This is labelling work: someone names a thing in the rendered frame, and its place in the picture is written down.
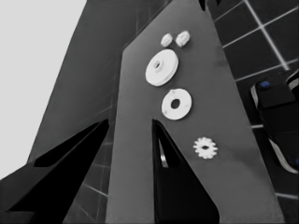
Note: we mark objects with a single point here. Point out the white toothed gear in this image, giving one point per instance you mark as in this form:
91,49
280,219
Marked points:
206,153
163,40
180,40

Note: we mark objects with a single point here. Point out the large thick white disc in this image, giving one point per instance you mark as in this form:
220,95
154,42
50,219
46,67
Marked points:
166,74

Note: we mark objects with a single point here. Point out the white round carrier with pins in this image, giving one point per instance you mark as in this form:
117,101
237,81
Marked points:
182,112

